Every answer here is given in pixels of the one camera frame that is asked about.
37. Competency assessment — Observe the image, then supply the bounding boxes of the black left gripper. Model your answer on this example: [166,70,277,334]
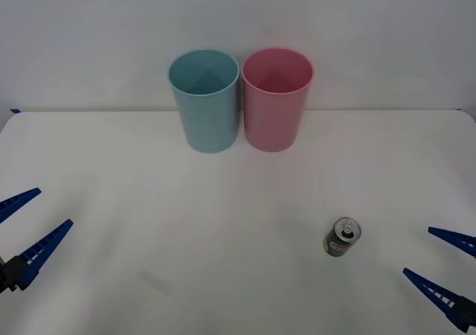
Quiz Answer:
[0,188,74,295]

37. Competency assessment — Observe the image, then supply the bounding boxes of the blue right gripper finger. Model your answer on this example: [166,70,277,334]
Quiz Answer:
[402,267,476,335]
[427,226,476,258]

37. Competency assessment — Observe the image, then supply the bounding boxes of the black drink can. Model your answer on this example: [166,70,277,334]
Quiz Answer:
[321,216,362,258]

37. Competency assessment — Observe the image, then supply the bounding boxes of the pale blue plastic bin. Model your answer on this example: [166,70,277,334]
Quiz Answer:
[167,48,240,154]

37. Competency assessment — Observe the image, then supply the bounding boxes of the pink plastic bin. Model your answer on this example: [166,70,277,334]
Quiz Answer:
[240,47,315,153]

